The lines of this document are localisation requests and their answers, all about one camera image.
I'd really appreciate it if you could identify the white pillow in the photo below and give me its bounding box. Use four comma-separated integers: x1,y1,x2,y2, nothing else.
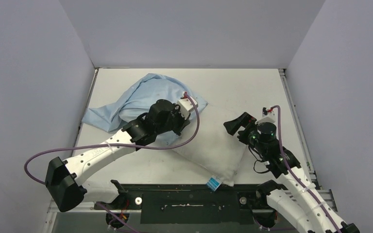
173,104,245,186

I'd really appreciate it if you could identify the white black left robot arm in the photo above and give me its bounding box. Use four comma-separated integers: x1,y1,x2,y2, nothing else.
44,95,198,212

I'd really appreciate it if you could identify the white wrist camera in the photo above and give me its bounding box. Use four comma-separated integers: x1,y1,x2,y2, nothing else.
176,91,199,119
255,107,277,124

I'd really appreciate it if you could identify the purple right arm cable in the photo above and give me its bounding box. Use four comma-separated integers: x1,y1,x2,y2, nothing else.
270,105,343,233

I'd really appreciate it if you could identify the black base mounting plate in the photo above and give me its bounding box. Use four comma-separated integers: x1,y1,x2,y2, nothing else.
104,184,283,227

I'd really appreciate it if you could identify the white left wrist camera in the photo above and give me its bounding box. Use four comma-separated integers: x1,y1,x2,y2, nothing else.
176,91,199,119

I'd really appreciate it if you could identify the light blue pillowcase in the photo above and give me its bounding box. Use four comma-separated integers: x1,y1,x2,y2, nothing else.
82,73,208,144

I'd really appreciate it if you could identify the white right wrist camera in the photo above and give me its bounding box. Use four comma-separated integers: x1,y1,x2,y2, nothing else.
255,107,277,124

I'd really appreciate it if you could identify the blue pillow label tag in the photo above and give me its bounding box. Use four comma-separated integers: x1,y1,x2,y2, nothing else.
206,176,222,192

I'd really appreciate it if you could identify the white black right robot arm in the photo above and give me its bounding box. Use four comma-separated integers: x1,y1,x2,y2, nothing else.
223,105,359,233

